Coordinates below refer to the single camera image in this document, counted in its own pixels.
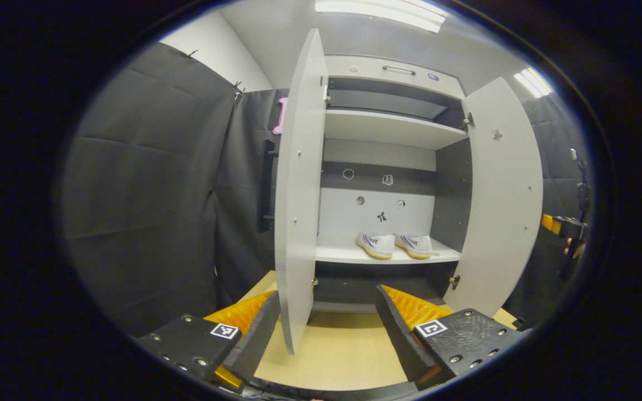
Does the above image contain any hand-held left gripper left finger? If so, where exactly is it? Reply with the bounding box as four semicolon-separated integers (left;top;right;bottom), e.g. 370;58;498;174
134;290;281;392

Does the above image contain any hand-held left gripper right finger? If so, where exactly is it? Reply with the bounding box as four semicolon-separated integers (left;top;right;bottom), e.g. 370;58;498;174
376;284;525;390

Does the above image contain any white shoe cabinet door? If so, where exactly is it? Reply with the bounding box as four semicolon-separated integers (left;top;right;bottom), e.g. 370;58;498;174
274;28;330;356
445;77;544;319

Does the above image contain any white canvas shoe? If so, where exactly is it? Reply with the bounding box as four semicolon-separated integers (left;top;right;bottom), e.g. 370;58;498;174
355;232;396;261
394;233;440;260

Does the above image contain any white shoe cabinet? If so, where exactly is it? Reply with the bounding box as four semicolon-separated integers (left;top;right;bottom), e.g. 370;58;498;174
274;28;544;356

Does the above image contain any small ceiling light panel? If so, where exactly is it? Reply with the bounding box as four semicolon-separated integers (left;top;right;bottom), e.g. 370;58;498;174
513;67;553;99

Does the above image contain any black backdrop cloth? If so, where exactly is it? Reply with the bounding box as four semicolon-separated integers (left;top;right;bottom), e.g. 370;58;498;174
62;42;592;338

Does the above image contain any large ceiling light panel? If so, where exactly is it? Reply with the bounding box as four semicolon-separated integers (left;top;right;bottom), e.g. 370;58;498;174
314;0;449;33

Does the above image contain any black door handle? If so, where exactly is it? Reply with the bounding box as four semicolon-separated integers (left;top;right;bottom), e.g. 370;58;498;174
259;138;278;232

